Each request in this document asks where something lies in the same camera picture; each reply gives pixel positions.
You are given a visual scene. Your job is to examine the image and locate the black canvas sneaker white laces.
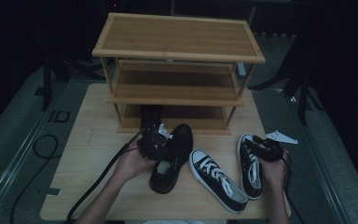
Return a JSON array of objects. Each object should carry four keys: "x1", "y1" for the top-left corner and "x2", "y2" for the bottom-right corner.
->
[
  {"x1": 187, "y1": 148, "x2": 249, "y2": 215},
  {"x1": 236, "y1": 133, "x2": 264, "y2": 201}
]

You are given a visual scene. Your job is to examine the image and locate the person's right hand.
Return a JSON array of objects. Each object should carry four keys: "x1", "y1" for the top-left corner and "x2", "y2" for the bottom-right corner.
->
[{"x1": 258, "y1": 148, "x2": 292, "y2": 190}]

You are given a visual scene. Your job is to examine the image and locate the black metal stand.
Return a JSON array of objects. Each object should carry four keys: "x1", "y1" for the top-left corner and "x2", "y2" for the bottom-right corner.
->
[{"x1": 40, "y1": 54, "x2": 73, "y2": 112}]

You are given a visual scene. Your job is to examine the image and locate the black slip-on shoe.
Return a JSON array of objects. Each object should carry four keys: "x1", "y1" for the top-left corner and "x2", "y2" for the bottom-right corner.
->
[
  {"x1": 148, "y1": 123, "x2": 195, "y2": 195},
  {"x1": 140, "y1": 105, "x2": 164, "y2": 131}
]

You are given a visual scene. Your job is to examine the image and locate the black floor cable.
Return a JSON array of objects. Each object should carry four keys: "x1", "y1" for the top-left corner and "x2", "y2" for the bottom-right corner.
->
[{"x1": 9, "y1": 133, "x2": 60, "y2": 224}]

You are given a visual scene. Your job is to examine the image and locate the black tripod stand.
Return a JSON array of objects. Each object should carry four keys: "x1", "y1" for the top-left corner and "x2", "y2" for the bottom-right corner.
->
[{"x1": 248, "y1": 40, "x2": 325, "y2": 126}]

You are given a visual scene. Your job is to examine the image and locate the white object behind rack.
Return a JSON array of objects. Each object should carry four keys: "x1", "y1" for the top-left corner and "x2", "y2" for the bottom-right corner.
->
[{"x1": 236, "y1": 62, "x2": 247, "y2": 78}]

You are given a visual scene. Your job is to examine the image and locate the wooden shoe rack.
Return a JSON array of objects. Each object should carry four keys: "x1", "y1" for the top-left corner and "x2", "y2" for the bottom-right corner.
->
[{"x1": 91, "y1": 12, "x2": 267, "y2": 136}]

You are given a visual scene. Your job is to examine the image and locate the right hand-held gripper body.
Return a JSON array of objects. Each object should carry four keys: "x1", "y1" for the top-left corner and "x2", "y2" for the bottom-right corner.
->
[{"x1": 257, "y1": 130, "x2": 299, "y2": 163}]

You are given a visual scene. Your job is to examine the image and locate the person's left hand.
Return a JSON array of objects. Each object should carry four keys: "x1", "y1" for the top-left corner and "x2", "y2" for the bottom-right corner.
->
[{"x1": 113, "y1": 145, "x2": 157, "y2": 182}]

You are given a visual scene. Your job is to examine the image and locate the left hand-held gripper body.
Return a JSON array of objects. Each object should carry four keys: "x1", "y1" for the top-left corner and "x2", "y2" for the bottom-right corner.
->
[{"x1": 136, "y1": 122, "x2": 174, "y2": 161}]

